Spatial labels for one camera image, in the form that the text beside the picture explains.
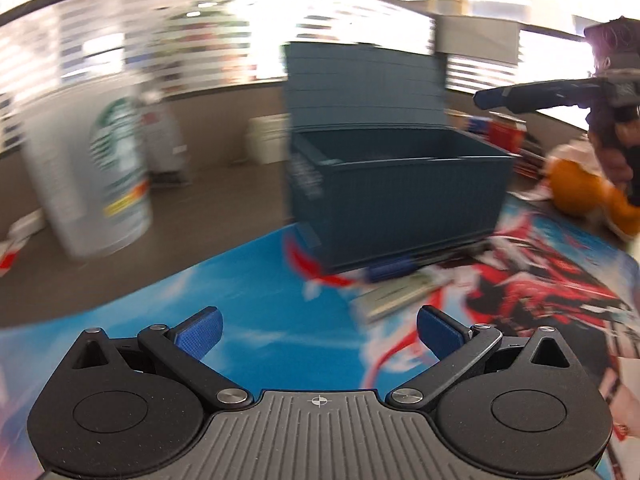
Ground person's right hand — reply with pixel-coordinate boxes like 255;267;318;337
587;105;640;193

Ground blue cylindrical object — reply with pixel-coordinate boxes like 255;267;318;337
367;255;417;284

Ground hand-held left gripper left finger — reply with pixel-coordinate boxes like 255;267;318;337
67;306;253;408

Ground printed red blue desk mat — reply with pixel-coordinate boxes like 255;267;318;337
0;195;640;480

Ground white window blinds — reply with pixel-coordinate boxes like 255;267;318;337
0;0;640;111

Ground white charger adapter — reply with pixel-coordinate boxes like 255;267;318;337
9;209;48;241

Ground orange plush toy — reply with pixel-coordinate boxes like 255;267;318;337
542;141;640;242

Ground white card box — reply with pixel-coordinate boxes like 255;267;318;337
246;115;292;164

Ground blue storage box with lid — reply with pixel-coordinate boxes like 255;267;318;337
282;42;516;276

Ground red card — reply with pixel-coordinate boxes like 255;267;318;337
0;240;22;277

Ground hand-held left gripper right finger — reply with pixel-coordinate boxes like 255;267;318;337
391;305;573;411

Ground red box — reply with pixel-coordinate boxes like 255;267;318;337
487;115;527;155

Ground translucent plastic cup green logo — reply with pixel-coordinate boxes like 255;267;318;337
15;80;153;258

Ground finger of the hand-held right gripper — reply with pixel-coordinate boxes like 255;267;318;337
473;78;603;113

